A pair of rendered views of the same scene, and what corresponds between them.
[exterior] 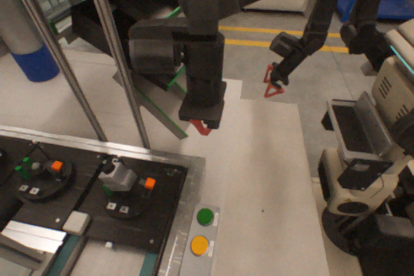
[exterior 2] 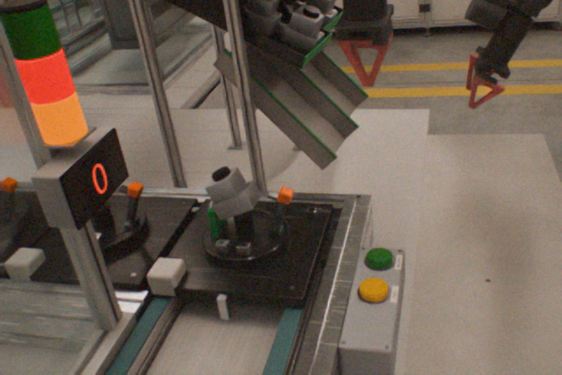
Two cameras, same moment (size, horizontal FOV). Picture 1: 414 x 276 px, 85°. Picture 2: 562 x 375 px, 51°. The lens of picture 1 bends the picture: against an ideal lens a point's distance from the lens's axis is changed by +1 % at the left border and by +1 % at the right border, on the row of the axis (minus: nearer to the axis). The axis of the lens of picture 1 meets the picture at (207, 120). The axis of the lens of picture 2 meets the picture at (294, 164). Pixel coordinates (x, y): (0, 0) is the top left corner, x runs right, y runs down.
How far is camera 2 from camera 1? 0.48 m
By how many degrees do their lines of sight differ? 17
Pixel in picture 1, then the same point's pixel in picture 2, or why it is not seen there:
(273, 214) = (509, 284)
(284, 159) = (523, 210)
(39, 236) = not seen: hidden behind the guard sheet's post
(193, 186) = (354, 228)
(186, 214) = (345, 259)
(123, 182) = (244, 192)
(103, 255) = (209, 328)
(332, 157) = not seen: outside the picture
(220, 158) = (399, 217)
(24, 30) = not seen: hidden behind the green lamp
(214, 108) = (380, 20)
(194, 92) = not seen: outside the picture
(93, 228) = (193, 280)
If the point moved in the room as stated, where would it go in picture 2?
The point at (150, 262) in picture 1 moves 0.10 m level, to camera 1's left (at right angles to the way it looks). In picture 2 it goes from (291, 319) to (221, 322)
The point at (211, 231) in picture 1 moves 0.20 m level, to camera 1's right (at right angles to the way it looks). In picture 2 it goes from (392, 276) to (532, 269)
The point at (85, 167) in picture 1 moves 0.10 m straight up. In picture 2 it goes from (164, 217) to (152, 168)
